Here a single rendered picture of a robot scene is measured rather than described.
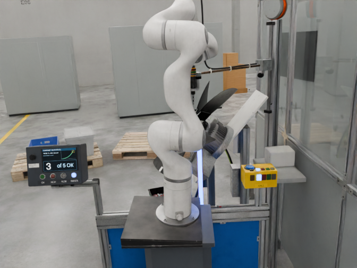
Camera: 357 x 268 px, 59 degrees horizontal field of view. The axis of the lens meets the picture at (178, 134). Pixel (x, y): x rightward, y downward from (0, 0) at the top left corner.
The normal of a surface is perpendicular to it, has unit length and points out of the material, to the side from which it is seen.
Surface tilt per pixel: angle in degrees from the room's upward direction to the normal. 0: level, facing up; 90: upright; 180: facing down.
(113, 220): 90
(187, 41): 102
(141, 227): 5
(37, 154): 75
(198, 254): 90
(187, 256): 90
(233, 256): 90
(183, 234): 5
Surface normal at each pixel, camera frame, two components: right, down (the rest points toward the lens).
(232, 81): 0.26, 0.26
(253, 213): 0.02, 0.29
